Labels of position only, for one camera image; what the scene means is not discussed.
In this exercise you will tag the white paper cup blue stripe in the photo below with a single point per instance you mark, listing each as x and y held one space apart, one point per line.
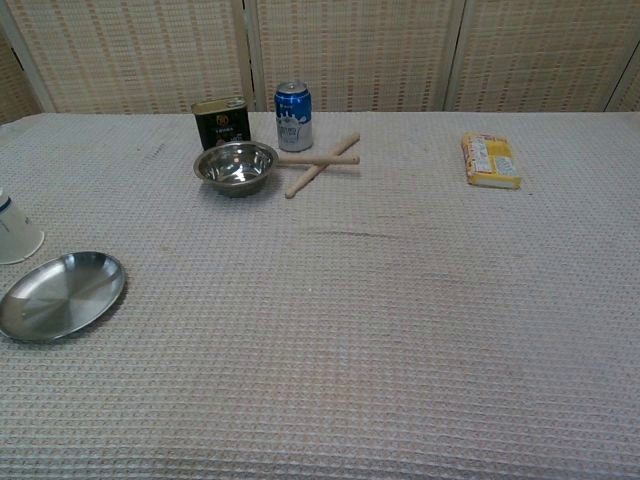
12 230

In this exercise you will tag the wooden stick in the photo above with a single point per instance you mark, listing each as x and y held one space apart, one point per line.
345 146
325 160

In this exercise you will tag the grey waffle-weave tablecloth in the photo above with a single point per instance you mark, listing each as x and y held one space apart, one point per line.
350 325

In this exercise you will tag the stainless steel bowl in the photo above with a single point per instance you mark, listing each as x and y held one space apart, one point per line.
235 167

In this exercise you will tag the blue and white drink can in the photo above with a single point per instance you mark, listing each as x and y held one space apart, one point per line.
294 120

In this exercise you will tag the dark rectangular tin can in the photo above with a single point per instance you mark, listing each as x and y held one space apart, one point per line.
222 122

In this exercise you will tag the yellow snack package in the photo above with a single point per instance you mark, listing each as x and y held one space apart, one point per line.
492 160

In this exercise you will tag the woven bamboo folding screen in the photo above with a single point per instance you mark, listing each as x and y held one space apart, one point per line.
350 50

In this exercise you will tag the round stainless steel plate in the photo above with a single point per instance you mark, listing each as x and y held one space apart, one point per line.
60 295

